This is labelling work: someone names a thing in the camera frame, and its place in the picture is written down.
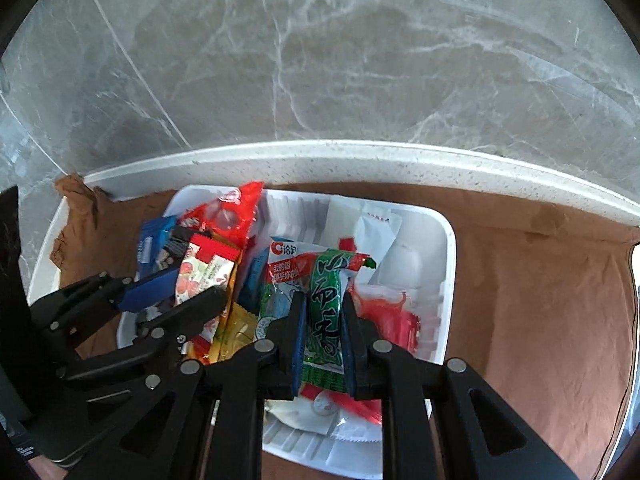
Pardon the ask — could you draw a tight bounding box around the black snack packet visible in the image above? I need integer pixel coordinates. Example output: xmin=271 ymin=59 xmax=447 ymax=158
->
xmin=155 ymin=227 xmax=194 ymax=269

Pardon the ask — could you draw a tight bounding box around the red candy packet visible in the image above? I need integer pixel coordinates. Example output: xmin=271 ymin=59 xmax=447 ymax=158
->
xmin=177 ymin=181 xmax=265 ymax=252

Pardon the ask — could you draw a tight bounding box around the white plastic tray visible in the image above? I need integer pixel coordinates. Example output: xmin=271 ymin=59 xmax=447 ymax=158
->
xmin=116 ymin=184 xmax=457 ymax=478

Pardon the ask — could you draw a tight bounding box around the clear orange-print snack packet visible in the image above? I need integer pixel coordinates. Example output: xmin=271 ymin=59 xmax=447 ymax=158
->
xmin=350 ymin=285 xmax=422 ymax=352

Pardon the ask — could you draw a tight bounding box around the orange fruit-print snack packet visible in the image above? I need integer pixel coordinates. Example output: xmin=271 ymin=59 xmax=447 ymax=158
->
xmin=172 ymin=232 xmax=261 ymax=364

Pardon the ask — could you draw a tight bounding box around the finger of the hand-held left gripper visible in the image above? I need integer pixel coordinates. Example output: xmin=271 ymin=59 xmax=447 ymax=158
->
xmin=30 ymin=265 xmax=181 ymax=346
xmin=57 ymin=285 xmax=228 ymax=391

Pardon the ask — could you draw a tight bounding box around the brown cloth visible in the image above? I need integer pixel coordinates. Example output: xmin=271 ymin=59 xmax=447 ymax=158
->
xmin=50 ymin=172 xmax=640 ymax=480

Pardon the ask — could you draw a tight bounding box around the dark blue snack packet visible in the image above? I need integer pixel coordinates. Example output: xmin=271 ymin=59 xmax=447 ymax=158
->
xmin=137 ymin=216 xmax=179 ymax=281

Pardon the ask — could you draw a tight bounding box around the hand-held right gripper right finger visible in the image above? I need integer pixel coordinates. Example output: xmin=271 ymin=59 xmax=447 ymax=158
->
xmin=342 ymin=292 xmax=582 ymax=480

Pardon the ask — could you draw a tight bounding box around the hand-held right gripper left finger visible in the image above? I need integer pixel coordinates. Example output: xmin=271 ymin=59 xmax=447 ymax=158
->
xmin=72 ymin=291 xmax=308 ymax=480

